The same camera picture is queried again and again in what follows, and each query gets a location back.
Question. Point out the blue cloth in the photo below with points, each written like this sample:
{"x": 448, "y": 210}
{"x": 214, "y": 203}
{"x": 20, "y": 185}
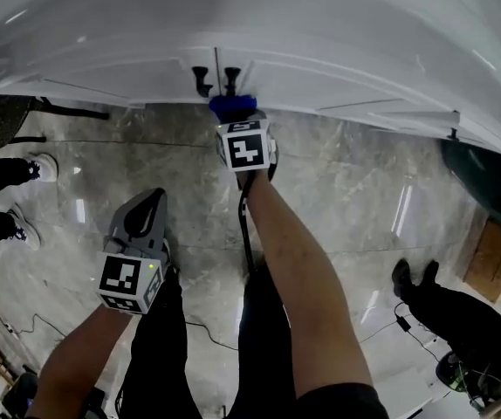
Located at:
{"x": 232, "y": 104}

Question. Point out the person's black shirt sleeve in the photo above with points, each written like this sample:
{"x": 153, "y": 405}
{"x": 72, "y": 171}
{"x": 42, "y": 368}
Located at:
{"x": 342, "y": 402}

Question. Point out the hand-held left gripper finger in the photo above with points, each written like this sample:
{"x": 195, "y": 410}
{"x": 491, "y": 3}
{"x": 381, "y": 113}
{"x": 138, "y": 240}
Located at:
{"x": 159, "y": 221}
{"x": 125, "y": 211}

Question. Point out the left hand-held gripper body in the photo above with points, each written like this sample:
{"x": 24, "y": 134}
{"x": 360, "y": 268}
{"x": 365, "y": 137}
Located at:
{"x": 125, "y": 277}

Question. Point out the person's left forearm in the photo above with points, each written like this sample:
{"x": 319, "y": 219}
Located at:
{"x": 80, "y": 356}

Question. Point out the black cabinet door knob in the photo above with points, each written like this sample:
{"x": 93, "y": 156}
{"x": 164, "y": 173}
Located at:
{"x": 231, "y": 79}
{"x": 201, "y": 80}

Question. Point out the black mesh chair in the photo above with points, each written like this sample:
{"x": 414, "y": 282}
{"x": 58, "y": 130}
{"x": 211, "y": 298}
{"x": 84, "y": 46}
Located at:
{"x": 2, "y": 120}

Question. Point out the person's leg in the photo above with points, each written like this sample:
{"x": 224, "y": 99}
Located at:
{"x": 263, "y": 347}
{"x": 159, "y": 356}

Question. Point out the white cabinet door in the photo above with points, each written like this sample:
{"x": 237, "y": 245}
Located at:
{"x": 115, "y": 74}
{"x": 342, "y": 87}

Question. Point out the dark green container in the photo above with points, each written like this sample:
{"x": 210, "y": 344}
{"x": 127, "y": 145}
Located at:
{"x": 486, "y": 181}

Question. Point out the green and black device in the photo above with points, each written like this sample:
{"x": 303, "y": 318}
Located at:
{"x": 451, "y": 371}

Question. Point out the person's right forearm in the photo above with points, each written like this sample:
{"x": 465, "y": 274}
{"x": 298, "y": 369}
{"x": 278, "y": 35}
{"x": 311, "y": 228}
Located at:
{"x": 303, "y": 286}

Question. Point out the person's left leg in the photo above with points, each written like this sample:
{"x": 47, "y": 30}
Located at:
{"x": 159, "y": 356}

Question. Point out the person's right leg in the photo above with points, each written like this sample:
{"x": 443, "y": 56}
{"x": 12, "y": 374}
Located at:
{"x": 263, "y": 347}

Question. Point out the white box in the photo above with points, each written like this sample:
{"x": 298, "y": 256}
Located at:
{"x": 403, "y": 393}

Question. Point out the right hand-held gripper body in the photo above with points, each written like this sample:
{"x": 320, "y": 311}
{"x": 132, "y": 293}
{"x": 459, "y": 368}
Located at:
{"x": 246, "y": 151}

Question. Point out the white cabinet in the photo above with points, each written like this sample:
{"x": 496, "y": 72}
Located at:
{"x": 250, "y": 11}

